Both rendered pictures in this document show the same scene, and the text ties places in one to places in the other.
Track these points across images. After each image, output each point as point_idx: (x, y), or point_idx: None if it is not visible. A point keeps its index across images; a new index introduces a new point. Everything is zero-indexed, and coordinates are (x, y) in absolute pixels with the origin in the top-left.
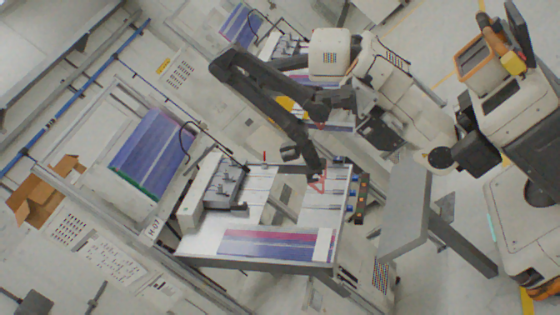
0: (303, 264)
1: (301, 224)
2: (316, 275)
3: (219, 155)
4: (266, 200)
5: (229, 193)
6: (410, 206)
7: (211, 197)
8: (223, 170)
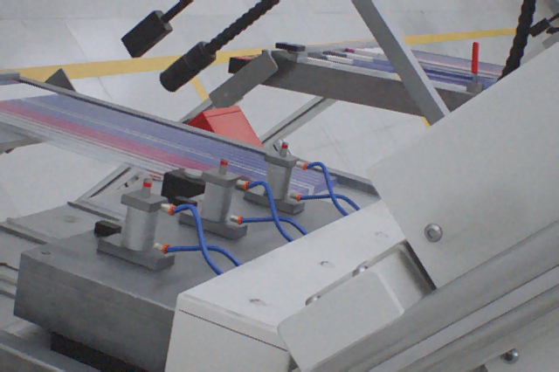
0: (88, 96)
1: (0, 135)
2: (74, 87)
3: (214, 287)
4: (56, 208)
5: (233, 189)
6: None
7: (330, 208)
8: (217, 262)
